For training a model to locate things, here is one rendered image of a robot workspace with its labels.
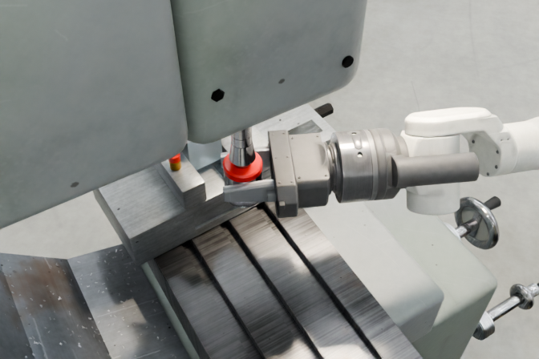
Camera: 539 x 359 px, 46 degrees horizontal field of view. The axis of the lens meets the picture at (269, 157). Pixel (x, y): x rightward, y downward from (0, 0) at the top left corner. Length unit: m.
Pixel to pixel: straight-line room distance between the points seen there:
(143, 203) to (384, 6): 2.34
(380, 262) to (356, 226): 0.08
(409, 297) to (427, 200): 0.24
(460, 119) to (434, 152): 0.05
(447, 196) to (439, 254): 0.40
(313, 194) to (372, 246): 0.30
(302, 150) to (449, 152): 0.17
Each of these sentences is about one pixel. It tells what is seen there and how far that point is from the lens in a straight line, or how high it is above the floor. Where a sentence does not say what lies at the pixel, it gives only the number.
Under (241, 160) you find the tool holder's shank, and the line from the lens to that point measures 0.73.
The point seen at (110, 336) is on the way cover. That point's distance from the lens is 0.93.
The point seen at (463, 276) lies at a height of 0.77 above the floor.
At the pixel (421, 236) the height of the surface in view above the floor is 0.77.
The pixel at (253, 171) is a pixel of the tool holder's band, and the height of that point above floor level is 1.16.
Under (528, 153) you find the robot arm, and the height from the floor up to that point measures 1.14.
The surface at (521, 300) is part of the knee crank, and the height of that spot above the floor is 0.55.
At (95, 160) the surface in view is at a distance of 0.48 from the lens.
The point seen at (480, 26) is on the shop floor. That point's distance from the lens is 3.08.
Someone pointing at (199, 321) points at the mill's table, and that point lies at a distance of 0.86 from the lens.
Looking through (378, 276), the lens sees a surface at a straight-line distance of 1.00.
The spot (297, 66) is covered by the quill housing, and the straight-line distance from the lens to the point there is 0.54.
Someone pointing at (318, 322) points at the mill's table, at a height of 0.97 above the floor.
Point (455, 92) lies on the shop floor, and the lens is 2.69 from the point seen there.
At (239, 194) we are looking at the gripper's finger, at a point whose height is 1.14.
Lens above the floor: 1.72
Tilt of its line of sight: 48 degrees down
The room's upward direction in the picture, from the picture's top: straight up
